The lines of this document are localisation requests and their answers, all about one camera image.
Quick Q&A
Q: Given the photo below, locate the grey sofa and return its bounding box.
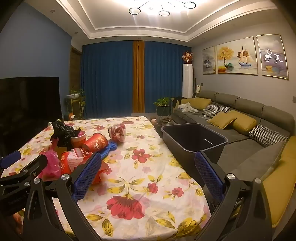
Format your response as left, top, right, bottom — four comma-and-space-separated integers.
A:
172, 89, 296, 183

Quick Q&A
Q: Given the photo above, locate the red paper box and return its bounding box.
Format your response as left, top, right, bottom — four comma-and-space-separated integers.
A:
60, 151, 77, 174

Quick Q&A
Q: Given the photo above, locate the red flower decoration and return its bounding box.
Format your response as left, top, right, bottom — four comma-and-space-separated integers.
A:
181, 51, 193, 64

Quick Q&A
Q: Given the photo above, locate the red snack wrapper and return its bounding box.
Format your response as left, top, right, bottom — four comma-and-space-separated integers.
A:
92, 160, 112, 184

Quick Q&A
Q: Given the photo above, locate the clear wrapper with red print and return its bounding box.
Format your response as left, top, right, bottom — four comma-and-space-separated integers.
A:
109, 123, 126, 142

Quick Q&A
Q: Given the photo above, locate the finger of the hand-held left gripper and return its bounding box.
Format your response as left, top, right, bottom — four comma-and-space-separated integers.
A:
0, 154, 48, 187
0, 150, 22, 171

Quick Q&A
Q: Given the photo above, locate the floral tablecloth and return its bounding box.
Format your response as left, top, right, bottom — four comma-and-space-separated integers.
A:
13, 116, 212, 241

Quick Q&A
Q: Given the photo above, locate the white standing air conditioner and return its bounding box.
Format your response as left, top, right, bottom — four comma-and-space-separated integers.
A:
182, 64, 193, 99

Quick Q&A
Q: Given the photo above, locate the pink paper cup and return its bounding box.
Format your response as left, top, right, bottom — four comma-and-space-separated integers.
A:
70, 130, 86, 149

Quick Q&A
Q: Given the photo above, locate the white clothing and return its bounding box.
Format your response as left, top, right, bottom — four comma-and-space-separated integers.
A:
178, 103, 199, 113

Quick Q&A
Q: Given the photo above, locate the dark plastic bin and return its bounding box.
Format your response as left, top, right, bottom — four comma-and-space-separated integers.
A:
161, 123, 228, 165

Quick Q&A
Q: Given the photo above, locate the large yellow sofa cushion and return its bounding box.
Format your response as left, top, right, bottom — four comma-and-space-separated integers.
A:
261, 136, 296, 229

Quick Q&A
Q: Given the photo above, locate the ring ceiling lamp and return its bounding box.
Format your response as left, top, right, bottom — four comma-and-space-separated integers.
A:
128, 0, 197, 16

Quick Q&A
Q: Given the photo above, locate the small grey landscape painting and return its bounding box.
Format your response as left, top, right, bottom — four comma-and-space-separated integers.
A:
202, 46, 216, 75

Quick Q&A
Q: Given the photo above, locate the purple sky painting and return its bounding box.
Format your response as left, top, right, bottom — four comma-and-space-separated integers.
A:
256, 34, 289, 80

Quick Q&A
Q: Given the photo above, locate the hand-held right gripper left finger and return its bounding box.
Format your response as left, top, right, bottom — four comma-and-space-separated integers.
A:
23, 152, 103, 241

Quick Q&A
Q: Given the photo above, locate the white and red packet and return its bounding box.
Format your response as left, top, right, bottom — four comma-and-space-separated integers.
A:
69, 148, 89, 169

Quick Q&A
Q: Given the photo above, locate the potted plant in dark pot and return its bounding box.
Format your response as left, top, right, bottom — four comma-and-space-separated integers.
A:
154, 97, 171, 116

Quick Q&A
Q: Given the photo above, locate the black plastic bag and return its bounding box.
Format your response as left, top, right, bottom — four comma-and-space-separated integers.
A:
51, 119, 81, 147

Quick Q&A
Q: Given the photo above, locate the trailing plant on gold stand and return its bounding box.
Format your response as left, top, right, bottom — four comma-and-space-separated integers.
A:
66, 89, 86, 120

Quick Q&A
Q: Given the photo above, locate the black and white patterned cushion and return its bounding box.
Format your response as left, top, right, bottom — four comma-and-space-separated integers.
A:
202, 103, 230, 118
248, 124, 288, 147

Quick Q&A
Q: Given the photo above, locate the pink plastic bag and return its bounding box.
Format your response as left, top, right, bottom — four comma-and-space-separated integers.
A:
38, 149, 62, 180

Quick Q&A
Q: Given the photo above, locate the black television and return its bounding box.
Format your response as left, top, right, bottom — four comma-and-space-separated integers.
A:
0, 76, 63, 149

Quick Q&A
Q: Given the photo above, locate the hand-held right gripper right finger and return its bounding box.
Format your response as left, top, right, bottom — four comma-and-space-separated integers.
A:
194, 151, 275, 241

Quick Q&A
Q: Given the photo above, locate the blue crochet cloth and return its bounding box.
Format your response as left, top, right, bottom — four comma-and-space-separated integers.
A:
102, 140, 118, 160

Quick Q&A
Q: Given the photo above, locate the wooden wall panel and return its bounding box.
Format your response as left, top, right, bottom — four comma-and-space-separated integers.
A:
69, 46, 82, 116

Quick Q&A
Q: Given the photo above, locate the upright vacuum cleaner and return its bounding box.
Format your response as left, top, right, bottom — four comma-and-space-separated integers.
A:
193, 79, 204, 98

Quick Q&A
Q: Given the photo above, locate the sailboat and tree painting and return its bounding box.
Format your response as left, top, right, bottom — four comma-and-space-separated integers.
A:
216, 37, 258, 76

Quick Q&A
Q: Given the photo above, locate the blue curtain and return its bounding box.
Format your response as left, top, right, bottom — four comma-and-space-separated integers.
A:
81, 40, 134, 118
143, 42, 192, 114

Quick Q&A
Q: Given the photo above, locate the orange curtain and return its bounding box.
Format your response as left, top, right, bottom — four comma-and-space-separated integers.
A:
132, 40, 146, 113

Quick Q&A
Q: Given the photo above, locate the black clothing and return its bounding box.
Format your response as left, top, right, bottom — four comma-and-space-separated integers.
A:
171, 96, 185, 108

